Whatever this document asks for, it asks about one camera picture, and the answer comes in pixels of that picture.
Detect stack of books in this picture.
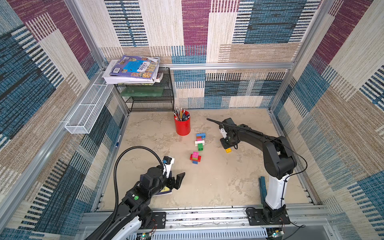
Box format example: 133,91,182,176
102,55,164,85

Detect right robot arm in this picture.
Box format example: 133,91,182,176
219,118,297,222

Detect pencils in cup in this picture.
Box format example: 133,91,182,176
174,108,190,122

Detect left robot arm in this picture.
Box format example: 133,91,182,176
87,167,186,240

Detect red pencil cup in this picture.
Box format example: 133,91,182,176
174,118,191,136

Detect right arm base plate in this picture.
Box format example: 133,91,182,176
246,205,291,226

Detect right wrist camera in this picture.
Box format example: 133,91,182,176
220,128,228,139

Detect teal stapler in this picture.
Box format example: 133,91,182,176
259,177,267,205

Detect white lego brick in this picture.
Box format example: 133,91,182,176
195,140,205,146

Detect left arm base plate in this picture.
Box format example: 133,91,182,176
139,212,167,230

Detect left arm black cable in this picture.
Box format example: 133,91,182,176
98,146,165,238

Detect dark blue notebook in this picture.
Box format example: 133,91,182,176
156,187,173,196

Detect red lego brick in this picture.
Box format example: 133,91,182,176
190,154,201,164

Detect white wire basket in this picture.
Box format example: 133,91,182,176
65,84,113,134

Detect black wire shelf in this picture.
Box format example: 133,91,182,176
115,68,175,112

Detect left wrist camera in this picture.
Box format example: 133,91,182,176
163,156,175,178

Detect green tray on shelf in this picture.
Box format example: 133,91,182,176
120,87,164,98

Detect light blue lego brick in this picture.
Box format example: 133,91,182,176
196,133,206,139

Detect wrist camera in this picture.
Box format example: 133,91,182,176
163,156,175,178
220,128,228,139

